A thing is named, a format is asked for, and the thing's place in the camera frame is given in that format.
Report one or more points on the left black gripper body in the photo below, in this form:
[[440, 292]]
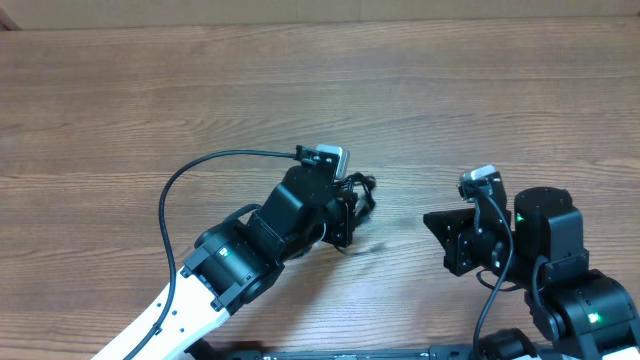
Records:
[[337, 213]]

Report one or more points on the cardboard back panel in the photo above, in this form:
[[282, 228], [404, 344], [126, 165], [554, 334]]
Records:
[[96, 14]]

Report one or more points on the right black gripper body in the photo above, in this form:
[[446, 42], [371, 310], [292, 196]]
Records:
[[489, 252]]

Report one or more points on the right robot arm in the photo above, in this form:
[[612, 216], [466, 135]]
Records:
[[538, 247]]

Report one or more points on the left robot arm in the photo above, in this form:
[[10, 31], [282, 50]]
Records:
[[239, 259]]

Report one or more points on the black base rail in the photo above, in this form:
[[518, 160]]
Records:
[[203, 350]]

